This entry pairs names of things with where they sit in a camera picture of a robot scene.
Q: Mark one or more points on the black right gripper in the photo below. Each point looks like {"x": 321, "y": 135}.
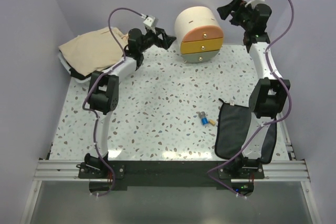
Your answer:
{"x": 237, "y": 6}

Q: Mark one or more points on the beige cloth bag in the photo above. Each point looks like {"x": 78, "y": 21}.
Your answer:
{"x": 95, "y": 50}

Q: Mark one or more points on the cream round drawer organizer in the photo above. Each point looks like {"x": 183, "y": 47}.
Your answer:
{"x": 191, "y": 18}

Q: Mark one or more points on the yellow drawer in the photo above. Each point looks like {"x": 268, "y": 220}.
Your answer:
{"x": 193, "y": 47}

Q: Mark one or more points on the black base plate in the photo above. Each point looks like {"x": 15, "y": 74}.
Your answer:
{"x": 121, "y": 175}

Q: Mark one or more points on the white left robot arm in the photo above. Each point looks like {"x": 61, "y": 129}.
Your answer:
{"x": 103, "y": 95}

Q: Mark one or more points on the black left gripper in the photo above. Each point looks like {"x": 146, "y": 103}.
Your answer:
{"x": 167, "y": 40}

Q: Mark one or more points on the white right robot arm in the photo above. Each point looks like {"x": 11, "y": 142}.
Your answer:
{"x": 250, "y": 133}

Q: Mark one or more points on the dark grey cloth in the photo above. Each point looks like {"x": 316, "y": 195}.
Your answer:
{"x": 233, "y": 125}

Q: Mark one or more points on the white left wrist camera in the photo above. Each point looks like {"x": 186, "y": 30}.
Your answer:
{"x": 149, "y": 22}

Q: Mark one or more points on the white basket under bag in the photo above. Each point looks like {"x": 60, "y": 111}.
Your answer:
{"x": 73, "y": 73}

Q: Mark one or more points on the blue grey small cylinder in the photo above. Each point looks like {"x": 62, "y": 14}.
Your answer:
{"x": 202, "y": 116}

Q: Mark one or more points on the orange top drawer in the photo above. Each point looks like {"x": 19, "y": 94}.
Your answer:
{"x": 203, "y": 33}

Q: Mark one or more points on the grey bottom drawer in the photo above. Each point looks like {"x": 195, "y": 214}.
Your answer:
{"x": 194, "y": 57}

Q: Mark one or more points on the aluminium front rail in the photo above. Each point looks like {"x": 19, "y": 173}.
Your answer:
{"x": 277, "y": 171}

